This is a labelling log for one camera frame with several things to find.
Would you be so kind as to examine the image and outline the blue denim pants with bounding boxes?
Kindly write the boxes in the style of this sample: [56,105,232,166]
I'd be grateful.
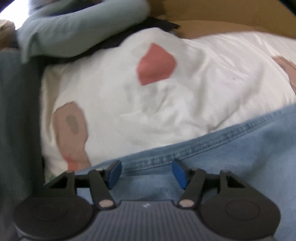
[76,102,296,241]

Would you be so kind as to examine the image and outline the dark grey pillow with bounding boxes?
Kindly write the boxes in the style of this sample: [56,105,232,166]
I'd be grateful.
[1,50,44,240]

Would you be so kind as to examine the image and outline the cream bear print bedsheet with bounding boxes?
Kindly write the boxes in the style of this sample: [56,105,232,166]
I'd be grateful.
[41,28,295,181]

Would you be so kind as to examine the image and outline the grey neck pillow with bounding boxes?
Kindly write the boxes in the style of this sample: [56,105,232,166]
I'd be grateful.
[16,1,150,63]

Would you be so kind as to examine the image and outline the black cloth under pillow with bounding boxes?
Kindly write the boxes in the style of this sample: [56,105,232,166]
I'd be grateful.
[41,16,180,66]

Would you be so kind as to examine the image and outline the brown cardboard sheet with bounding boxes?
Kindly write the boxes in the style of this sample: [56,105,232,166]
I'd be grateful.
[149,1,295,39]

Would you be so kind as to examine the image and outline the small teddy bear toy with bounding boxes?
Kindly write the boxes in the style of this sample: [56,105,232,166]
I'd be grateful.
[0,20,19,50]

